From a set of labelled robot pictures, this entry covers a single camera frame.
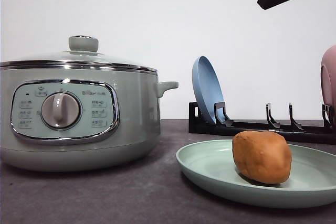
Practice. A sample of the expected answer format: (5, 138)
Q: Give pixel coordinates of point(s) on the brown potato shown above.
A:
(262, 157)

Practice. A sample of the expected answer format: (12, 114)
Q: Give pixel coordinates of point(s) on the green plate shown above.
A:
(211, 167)

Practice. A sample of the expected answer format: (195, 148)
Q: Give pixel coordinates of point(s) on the glass steamer lid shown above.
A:
(82, 53)

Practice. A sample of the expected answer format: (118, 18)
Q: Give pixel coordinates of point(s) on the pink plate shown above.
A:
(328, 81)

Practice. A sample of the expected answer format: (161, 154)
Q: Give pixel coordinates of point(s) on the blue plate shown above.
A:
(206, 88)

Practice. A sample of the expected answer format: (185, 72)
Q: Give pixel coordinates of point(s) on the black plate rack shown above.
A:
(295, 132)

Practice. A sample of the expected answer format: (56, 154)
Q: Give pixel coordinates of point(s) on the green electric steamer pot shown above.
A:
(64, 117)

